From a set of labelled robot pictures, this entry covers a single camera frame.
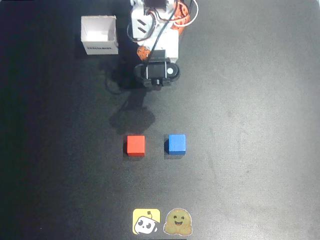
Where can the yellow robot face sticker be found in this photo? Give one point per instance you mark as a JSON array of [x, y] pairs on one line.
[[146, 221]]

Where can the red cube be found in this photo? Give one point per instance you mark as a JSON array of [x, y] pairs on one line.
[[136, 145]]

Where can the orange and white robot arm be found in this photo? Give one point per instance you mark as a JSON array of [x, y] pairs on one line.
[[140, 15]]

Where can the smiling hugging face sticker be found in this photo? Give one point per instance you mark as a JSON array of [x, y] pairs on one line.
[[177, 222]]

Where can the white cardboard box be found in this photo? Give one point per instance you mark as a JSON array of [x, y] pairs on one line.
[[99, 35]]

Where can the black webcam on mount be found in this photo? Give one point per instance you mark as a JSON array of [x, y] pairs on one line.
[[157, 70]]

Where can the blue cube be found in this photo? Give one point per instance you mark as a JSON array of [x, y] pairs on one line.
[[177, 144]]

